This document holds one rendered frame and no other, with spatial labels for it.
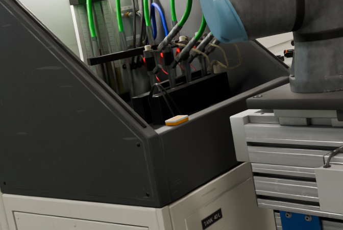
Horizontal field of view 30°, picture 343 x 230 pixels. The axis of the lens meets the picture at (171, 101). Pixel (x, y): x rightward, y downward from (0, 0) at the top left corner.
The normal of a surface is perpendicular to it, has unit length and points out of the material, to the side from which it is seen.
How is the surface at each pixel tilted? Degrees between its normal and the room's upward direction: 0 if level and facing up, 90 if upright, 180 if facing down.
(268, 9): 105
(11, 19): 90
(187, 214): 90
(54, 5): 90
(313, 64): 73
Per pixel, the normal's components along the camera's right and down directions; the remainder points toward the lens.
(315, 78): -0.59, -0.07
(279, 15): 0.29, 0.49
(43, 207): -0.61, 0.23
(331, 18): -0.06, 0.18
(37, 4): 0.77, -0.04
